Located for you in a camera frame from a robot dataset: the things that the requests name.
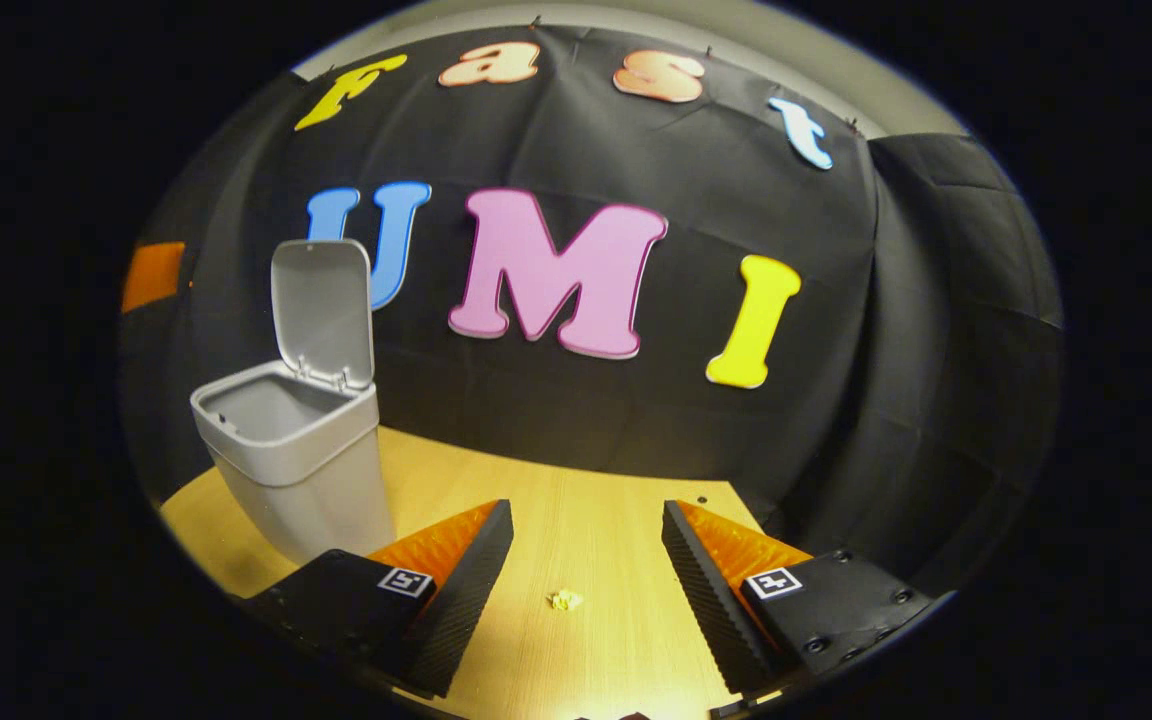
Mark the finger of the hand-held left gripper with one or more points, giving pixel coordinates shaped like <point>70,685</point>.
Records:
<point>151,275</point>

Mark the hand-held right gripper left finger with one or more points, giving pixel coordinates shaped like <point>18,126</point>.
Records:
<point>466,595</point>

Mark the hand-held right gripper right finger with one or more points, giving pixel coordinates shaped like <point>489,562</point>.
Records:
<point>711,605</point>

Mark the yellow paper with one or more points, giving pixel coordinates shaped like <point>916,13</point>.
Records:
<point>564,600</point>

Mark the grey desktop garbage bin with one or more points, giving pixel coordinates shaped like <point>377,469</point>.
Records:
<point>296,460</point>

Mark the wooden desktop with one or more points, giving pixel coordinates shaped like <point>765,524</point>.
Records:
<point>586,540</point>

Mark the black backdrop cloth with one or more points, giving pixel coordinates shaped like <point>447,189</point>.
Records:
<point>636,420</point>

